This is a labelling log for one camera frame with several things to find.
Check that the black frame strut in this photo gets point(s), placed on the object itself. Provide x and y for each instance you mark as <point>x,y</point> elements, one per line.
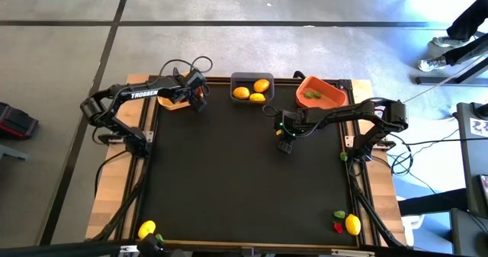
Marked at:
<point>122,207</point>
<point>371,211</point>

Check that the black red case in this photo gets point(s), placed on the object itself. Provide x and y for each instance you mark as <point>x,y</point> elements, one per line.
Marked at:
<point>17,121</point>

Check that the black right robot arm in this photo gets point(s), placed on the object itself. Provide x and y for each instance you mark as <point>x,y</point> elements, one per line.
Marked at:
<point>343,114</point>

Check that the white metal bracket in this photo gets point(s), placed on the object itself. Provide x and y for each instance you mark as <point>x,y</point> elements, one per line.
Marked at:
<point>352,252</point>
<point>129,249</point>

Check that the black beam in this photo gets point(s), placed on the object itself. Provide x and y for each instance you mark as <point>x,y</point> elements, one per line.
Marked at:
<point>431,203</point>

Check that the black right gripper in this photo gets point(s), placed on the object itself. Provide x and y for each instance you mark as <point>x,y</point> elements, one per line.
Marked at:
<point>289,123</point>

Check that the yellow plastic basket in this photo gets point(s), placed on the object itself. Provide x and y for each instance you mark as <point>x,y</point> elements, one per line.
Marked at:
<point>171,105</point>

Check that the dark grey desk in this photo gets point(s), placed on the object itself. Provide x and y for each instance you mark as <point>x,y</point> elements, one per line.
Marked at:
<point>470,165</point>

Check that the yellow lemon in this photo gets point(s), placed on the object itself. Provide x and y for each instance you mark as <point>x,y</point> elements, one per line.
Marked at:
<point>257,97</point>
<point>353,224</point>
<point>146,229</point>

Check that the black desk base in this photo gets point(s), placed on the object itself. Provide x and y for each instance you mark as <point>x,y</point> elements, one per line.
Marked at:
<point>438,81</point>

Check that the white printed paper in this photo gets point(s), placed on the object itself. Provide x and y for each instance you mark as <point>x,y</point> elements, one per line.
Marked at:
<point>479,125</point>

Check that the person's shoe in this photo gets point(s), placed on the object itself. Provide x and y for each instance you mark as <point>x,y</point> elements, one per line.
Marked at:
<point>431,64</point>
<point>446,42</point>

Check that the white floor object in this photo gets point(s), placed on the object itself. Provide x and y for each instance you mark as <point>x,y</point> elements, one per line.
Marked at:
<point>413,226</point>

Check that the black table mat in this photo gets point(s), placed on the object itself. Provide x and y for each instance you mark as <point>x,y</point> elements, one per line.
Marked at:
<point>244,196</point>

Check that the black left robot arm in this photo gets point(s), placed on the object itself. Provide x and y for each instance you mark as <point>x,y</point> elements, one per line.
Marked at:
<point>143,94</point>

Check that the orange plastic basket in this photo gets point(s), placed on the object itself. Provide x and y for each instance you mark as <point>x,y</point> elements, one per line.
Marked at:
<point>328,93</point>

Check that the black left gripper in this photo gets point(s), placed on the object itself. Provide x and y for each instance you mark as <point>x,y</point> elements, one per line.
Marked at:
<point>187,92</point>

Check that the silver corner bracket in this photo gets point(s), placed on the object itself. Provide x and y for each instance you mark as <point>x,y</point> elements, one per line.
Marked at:
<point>149,136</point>
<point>348,141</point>

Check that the grey floor object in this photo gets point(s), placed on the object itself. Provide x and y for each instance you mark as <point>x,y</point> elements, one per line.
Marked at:
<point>11,152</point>

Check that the thin grey rod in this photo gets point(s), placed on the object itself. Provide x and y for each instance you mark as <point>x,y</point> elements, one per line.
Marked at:
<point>438,82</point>

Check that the dark grey box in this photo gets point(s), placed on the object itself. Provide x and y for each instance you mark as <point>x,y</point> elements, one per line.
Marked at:
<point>469,234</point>

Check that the grey plastic basket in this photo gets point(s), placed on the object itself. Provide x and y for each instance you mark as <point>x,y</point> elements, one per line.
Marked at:
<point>251,75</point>

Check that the black frame bar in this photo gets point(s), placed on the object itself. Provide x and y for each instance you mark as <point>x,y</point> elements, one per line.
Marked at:
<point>57,249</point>

